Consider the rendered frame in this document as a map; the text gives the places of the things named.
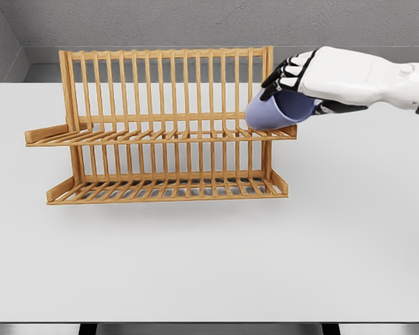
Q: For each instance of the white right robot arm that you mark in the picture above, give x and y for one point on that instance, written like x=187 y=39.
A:
x=406 y=83

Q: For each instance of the wooden two-tier dish rack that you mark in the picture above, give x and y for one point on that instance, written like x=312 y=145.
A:
x=160 y=132

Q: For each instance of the blue cup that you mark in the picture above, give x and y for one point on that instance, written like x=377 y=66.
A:
x=277 y=111

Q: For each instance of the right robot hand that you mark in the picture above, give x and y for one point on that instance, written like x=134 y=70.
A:
x=335 y=75

